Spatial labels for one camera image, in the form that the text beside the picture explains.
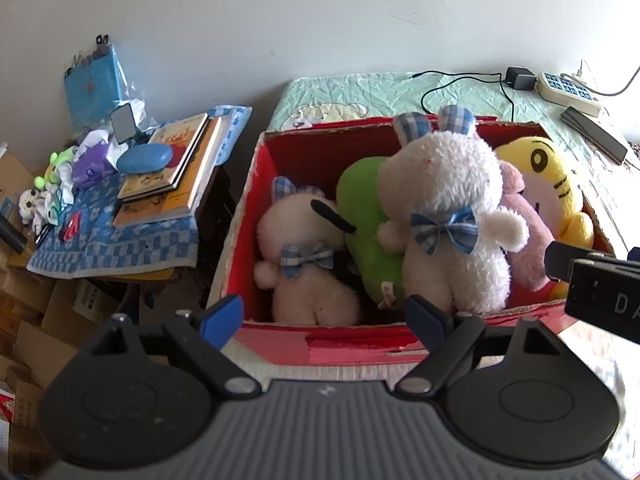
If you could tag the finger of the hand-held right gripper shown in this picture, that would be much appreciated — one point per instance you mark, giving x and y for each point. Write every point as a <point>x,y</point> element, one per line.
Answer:
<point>562,260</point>

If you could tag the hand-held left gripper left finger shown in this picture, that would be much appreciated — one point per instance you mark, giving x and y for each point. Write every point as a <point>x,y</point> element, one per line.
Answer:
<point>222,320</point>

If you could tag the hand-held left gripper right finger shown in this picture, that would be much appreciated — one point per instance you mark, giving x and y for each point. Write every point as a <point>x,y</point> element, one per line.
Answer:
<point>424,322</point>

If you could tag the pink plush toy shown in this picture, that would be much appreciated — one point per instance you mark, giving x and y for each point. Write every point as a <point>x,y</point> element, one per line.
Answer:
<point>525,255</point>

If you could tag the red cardboard box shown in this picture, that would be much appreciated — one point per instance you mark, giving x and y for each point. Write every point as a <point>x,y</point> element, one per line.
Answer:
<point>350,350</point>

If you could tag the small white plush rabbit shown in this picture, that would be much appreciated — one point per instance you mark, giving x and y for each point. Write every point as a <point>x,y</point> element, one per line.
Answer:
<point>310,300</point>

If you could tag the yellow tiger plush toy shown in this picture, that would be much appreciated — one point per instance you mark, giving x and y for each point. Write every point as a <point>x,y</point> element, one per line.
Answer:
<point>550,170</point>

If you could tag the green plush toy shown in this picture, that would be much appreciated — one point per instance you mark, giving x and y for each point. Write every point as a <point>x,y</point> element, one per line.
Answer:
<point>365,220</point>

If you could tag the large white plush rabbit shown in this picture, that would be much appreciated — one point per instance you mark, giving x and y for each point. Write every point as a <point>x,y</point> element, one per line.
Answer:
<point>440,180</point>

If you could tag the dark wooden nightstand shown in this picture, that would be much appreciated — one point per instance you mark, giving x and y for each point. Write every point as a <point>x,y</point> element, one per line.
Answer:
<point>215,210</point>

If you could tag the blue checkered cloth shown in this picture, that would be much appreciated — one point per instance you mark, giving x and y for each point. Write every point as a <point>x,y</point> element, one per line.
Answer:
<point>125,245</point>

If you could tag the black smartphone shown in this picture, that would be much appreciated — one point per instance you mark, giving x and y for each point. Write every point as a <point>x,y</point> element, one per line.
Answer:
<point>595,135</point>

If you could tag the stack of books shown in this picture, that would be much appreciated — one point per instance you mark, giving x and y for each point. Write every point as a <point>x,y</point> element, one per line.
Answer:
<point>200,185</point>

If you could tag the white power strip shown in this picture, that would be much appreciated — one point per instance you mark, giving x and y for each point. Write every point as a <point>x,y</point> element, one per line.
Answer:
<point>565,91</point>

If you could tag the red hair clip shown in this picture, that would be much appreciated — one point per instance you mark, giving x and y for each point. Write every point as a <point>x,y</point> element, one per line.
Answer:
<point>71,227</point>

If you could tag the blue glasses case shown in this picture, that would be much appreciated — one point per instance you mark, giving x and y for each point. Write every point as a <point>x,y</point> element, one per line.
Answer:
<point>145,157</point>

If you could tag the orange illustrated book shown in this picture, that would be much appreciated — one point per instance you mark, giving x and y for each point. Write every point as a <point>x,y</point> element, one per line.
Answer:
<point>185,140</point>

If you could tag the black charger adapter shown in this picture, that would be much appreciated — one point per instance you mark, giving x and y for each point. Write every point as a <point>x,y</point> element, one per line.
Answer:
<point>520,79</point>

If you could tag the pile of cardboard boxes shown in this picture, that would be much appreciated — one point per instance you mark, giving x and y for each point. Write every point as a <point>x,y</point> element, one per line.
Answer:
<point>30,345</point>

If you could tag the purple toy figure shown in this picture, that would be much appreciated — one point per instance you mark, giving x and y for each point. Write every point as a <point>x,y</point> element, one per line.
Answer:
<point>90,167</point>

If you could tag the clear plastic wrap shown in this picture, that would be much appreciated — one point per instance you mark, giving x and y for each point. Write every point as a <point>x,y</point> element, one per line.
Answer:
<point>147,117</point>

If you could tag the small standing mirror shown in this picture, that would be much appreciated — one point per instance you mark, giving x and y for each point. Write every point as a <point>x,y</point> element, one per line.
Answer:
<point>123,122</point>

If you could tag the small white toy figure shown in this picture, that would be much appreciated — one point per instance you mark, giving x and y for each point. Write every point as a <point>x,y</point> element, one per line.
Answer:
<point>32,205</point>

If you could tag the black cylinder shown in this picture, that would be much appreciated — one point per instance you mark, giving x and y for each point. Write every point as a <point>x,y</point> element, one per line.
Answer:
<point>12,235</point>

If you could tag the green frog toy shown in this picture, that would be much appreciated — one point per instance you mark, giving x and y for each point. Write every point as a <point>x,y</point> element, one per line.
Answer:
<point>55,165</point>

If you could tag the blue plastic bag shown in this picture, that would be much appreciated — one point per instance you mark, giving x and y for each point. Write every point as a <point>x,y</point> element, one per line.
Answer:
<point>95,85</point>

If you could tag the black binder clip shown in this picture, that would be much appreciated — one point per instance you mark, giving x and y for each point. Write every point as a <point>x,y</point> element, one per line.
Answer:
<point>102,41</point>

